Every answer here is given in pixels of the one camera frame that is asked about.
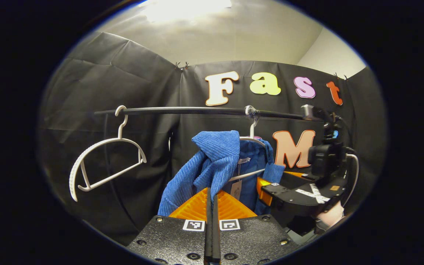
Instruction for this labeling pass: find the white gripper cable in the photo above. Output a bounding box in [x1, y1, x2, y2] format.
[343, 153, 360, 206]

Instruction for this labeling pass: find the blue corduroy jacket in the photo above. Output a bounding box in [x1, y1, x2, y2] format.
[158, 130, 286, 218]

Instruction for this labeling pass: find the ceiling light panel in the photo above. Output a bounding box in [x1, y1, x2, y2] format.
[140, 0, 233, 22]

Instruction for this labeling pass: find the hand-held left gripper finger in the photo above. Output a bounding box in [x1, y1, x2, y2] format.
[212, 190, 301, 265]
[127, 188, 212, 265]

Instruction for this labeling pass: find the black garment rack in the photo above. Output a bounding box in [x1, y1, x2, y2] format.
[93, 105, 332, 230]

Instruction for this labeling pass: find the white hanger with taped hook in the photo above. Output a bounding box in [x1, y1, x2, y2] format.
[229, 106, 268, 183]

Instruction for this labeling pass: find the white plastic hanger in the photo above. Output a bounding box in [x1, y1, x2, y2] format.
[68, 105, 147, 202]

